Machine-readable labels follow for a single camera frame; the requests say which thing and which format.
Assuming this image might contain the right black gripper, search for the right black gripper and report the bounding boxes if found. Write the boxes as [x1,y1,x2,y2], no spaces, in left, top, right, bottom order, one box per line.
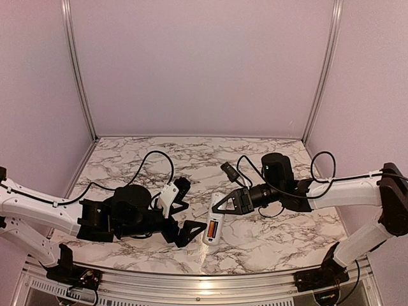
[212,182,284,215]

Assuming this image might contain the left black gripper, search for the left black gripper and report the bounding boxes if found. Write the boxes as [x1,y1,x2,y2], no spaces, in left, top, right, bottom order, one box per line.
[117,203,209,249]

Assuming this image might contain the orange AAA battery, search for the orange AAA battery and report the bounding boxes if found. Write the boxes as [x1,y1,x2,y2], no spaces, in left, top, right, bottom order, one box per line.
[207,222,215,238]

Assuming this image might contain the white remote control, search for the white remote control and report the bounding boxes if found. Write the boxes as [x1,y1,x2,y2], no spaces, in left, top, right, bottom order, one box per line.
[202,200,224,246]

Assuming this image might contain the dark blue AAA battery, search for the dark blue AAA battery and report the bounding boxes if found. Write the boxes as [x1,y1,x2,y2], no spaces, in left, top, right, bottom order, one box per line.
[213,222,218,239]

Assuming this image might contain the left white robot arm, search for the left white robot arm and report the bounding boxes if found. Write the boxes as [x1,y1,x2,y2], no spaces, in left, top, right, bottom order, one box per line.
[1,168,207,284]

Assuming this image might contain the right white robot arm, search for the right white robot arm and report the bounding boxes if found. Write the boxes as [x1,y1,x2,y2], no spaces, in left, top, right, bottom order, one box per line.
[203,153,407,286]

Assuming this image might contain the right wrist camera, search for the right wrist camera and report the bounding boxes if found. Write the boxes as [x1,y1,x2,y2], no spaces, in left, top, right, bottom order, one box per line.
[221,162,240,182]

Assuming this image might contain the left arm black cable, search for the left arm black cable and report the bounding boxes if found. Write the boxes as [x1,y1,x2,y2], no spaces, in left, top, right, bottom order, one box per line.
[0,150,175,205]

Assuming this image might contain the front aluminium rail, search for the front aluminium rail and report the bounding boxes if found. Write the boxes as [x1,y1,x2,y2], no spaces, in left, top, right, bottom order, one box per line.
[22,261,383,306]

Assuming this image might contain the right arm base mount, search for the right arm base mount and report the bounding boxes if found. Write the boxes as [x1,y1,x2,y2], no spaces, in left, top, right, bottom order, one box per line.
[294,242,349,292]

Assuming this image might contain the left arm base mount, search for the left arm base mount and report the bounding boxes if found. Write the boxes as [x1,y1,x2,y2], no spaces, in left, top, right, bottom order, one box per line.
[45,244,102,290]

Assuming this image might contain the right aluminium frame post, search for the right aluminium frame post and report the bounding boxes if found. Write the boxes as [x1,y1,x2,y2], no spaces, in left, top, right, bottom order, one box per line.
[302,0,344,146]

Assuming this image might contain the aluminium frame post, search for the aluminium frame post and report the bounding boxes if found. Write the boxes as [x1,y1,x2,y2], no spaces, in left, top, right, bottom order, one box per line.
[61,0,98,142]
[302,0,344,146]

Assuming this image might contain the left aluminium frame post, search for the left aluminium frame post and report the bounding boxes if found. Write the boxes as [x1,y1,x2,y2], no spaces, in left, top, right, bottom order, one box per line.
[61,0,98,142]

